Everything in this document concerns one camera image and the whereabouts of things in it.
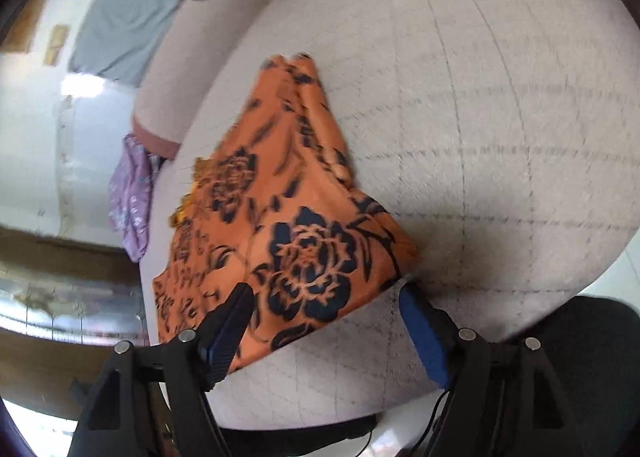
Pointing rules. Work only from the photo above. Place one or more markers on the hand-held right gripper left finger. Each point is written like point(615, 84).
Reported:
point(229, 334)

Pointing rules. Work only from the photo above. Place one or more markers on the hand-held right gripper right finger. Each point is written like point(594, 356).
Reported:
point(425, 337)

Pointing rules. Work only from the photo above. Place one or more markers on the orange black floral blouse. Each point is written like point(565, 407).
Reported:
point(300, 217)

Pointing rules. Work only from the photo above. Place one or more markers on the purple floral cloth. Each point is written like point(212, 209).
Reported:
point(131, 197)

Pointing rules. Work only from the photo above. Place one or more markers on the black seat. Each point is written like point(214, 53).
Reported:
point(595, 337)

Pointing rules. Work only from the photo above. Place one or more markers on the wooden stained glass door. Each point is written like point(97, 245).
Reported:
point(55, 277)

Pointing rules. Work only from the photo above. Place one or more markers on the pink bolster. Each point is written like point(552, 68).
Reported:
point(195, 52)

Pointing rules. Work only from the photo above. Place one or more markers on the grey pillow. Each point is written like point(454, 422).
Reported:
point(127, 17)

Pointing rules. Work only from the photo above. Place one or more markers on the small wall switch plate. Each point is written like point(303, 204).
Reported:
point(56, 44)

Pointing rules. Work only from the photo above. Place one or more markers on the large wall switch plate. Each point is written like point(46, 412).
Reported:
point(31, 17)

